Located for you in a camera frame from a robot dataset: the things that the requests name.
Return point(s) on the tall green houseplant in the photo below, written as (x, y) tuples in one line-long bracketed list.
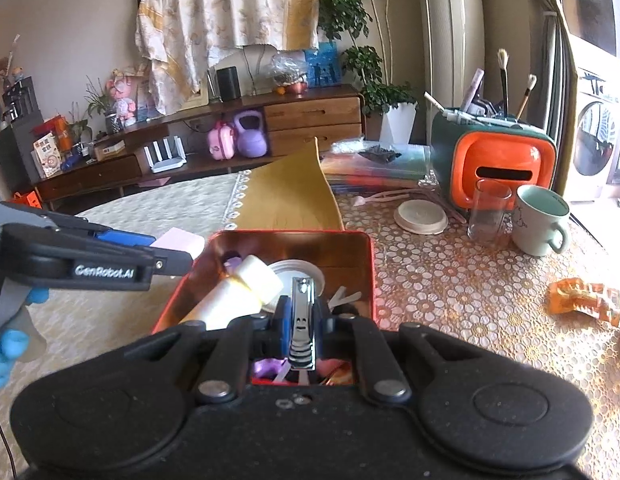
[(350, 15)]

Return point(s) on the wooden tv cabinet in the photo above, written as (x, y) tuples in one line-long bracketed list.
[(315, 115)]

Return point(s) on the pink doll bouquet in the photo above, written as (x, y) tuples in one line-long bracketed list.
[(122, 100)]

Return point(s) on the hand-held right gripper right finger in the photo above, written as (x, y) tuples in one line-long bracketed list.
[(326, 332)]

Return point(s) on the short wooden brush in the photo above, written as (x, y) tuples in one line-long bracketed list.
[(525, 95)]

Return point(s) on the black small fridge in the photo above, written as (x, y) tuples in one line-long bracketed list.
[(15, 160)]

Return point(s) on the purple toy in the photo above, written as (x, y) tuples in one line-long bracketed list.
[(266, 367)]

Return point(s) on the person's left hand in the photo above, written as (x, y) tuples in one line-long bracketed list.
[(7, 355)]

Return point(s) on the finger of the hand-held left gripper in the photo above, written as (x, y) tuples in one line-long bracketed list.
[(170, 262), (125, 237)]

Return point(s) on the yellow table runner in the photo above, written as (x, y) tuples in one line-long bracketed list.
[(290, 195)]

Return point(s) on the orange green desk organizer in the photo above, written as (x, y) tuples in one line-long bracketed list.
[(494, 155)]

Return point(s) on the stack of coloured folders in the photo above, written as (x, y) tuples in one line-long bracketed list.
[(374, 172)]

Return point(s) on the long black brush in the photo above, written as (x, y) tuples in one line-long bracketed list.
[(503, 80)]

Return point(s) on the lilac pen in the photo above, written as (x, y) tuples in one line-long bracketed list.
[(472, 90)]

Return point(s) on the standing air conditioner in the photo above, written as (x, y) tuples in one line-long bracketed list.
[(452, 35)]

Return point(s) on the blue box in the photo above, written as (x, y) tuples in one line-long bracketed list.
[(322, 65)]

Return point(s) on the black speaker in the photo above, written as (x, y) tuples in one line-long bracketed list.
[(229, 84)]

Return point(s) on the small potted plant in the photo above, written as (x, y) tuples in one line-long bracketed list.
[(102, 107)]

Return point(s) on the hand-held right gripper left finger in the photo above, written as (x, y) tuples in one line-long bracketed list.
[(284, 325)]

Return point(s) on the round tin white lid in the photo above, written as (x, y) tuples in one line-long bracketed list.
[(285, 272)]

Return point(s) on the grey curtain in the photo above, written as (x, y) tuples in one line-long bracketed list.
[(549, 85)]

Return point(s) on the pink toy bag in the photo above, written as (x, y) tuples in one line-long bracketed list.
[(221, 142)]

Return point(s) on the white planter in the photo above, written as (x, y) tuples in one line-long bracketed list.
[(398, 124)]

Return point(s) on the orange wrapper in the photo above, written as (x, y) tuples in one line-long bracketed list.
[(584, 302)]

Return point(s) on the black coffee machine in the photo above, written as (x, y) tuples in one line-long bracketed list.
[(19, 102)]

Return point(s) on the dark hair clip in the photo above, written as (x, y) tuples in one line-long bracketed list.
[(379, 154)]

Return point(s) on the white tube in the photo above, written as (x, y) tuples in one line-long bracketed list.
[(439, 106)]

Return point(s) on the red tin box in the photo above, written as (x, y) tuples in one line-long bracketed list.
[(290, 247)]

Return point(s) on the pale green mug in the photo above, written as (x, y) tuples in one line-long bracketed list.
[(534, 230)]

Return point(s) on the small cardboard box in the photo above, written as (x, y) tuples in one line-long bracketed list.
[(109, 150)]

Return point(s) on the silver nail clipper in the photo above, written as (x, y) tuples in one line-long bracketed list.
[(302, 320)]

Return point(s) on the white round coaster lid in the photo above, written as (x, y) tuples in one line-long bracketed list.
[(420, 216)]

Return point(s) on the white router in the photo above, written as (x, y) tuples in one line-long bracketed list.
[(165, 160)]

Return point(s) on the floral sheet cloth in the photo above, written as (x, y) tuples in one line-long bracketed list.
[(230, 10)]

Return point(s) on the floral lace tablecloth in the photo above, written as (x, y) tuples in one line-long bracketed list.
[(464, 300)]

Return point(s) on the cream quilted tablecloth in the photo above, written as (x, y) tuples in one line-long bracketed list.
[(115, 320)]

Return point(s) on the red gift bag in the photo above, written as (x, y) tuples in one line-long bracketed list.
[(27, 201)]

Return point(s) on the printed snack box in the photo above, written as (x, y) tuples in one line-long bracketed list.
[(46, 155)]

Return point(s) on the clear plastic bag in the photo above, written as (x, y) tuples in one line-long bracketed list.
[(289, 72)]

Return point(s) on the white washing machine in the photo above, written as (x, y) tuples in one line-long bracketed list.
[(597, 125)]

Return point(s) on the clear drinking glass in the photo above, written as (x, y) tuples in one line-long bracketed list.
[(487, 220)]

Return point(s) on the red candy packet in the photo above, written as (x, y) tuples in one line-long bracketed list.
[(335, 374)]

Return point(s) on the small clear plastic bottle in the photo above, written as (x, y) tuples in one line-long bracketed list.
[(230, 300)]

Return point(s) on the purple kettlebell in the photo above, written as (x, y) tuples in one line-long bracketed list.
[(251, 137)]

